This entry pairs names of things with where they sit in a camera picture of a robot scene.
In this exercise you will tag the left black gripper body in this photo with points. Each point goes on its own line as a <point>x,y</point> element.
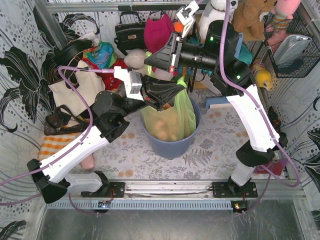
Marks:
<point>145,92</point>

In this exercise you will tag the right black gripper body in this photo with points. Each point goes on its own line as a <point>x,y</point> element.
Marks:
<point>175,53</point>

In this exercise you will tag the green plastic trash bag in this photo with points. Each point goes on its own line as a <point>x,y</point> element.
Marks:
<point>176,122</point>

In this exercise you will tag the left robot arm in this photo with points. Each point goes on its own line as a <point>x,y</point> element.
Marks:
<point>107,122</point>

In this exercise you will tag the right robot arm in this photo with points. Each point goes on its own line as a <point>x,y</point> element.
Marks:
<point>234,79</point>

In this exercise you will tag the magenta cloth bag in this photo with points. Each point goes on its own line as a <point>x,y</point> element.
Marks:
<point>157,33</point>

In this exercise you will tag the blue trash bin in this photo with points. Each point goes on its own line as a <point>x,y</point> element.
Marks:
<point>174,149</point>

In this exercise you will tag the colourful printed bag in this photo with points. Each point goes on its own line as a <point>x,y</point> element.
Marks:
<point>101,56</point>

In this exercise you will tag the brown patterned bag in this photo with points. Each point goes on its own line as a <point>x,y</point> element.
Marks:
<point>62,122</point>

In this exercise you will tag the pink white plush toy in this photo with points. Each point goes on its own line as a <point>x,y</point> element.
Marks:
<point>163,75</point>

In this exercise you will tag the white plush sheep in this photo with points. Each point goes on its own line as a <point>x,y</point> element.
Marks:
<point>135,59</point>

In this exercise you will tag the orange plush toy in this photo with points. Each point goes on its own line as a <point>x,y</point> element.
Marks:
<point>178,27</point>

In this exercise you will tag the black metal shelf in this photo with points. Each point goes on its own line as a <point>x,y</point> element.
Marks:
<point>196,79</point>

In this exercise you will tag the black leather handbag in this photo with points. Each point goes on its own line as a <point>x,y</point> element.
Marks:
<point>130,36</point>

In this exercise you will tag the red cloth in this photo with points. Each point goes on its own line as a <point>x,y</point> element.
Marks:
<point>110,82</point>

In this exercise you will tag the blue floor sweeper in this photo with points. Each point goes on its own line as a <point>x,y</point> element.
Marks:
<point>216,102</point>

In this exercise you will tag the teal folded cloth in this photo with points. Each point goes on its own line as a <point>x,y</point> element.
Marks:
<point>245,55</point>

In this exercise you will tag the white plush dog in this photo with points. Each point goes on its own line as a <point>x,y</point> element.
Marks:
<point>214,10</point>

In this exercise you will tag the brown teddy bear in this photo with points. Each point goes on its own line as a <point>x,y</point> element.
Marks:
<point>248,18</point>

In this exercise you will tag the yellow plush duck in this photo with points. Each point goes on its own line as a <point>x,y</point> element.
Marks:
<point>262,76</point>

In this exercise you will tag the pink glasses case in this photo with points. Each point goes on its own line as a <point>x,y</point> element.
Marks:
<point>88,163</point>

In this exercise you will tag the black round hat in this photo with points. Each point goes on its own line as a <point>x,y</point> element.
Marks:
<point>64,55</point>

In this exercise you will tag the silver foil pouch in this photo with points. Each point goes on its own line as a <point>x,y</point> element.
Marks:
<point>291,48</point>

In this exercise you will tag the orange checkered towel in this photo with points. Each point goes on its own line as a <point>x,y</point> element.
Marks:
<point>53,143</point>

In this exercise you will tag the striped colourful sock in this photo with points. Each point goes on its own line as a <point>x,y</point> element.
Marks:
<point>274,166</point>

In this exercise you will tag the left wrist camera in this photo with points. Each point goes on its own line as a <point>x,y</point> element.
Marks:
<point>132,82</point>

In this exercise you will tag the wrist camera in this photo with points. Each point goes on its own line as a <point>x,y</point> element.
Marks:
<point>132,82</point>
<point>185,15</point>

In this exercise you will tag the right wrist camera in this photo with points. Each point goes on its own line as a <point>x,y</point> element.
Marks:
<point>185,15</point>

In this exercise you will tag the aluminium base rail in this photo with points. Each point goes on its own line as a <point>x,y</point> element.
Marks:
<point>190,189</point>

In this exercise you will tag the black wire basket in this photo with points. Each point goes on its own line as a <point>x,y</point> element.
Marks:
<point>304,64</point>

